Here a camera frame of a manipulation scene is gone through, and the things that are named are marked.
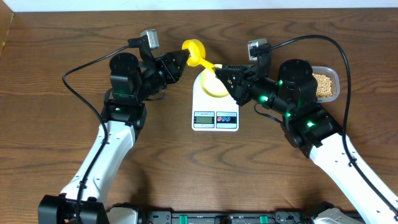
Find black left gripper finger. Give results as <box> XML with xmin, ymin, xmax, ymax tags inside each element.
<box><xmin>170</xmin><ymin>49</ymin><xmax>190</xmax><ymax>65</ymax></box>
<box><xmin>175</xmin><ymin>64</ymin><xmax>187</xmax><ymax>82</ymax></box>

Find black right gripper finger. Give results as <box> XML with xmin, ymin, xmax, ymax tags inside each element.
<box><xmin>217</xmin><ymin>65</ymin><xmax>255</xmax><ymax>74</ymax></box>
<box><xmin>215</xmin><ymin>70</ymin><xmax>245</xmax><ymax>96</ymax></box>

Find yellow measuring scoop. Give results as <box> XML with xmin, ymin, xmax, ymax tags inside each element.
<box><xmin>182</xmin><ymin>39</ymin><xmax>216</xmax><ymax>73</ymax></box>

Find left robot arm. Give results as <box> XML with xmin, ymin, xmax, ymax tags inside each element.
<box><xmin>38</xmin><ymin>49</ymin><xmax>190</xmax><ymax>223</ymax></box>

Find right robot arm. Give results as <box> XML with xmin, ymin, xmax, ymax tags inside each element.
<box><xmin>215</xmin><ymin>59</ymin><xmax>397</xmax><ymax>223</ymax></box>

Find yellow bowl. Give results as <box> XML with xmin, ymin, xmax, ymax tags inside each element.
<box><xmin>200</xmin><ymin>68</ymin><xmax>229</xmax><ymax>98</ymax></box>

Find white kitchen scale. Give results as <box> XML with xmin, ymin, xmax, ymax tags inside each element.
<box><xmin>192</xmin><ymin>70</ymin><xmax>239</xmax><ymax>132</ymax></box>

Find soybeans in container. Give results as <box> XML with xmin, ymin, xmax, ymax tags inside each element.
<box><xmin>313</xmin><ymin>73</ymin><xmax>333</xmax><ymax>98</ymax></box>

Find clear plastic container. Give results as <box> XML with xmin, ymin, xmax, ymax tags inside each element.
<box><xmin>312</xmin><ymin>66</ymin><xmax>340</xmax><ymax>103</ymax></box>

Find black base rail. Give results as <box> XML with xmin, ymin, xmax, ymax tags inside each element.
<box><xmin>107</xmin><ymin>202</ymin><xmax>368</xmax><ymax>224</ymax></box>

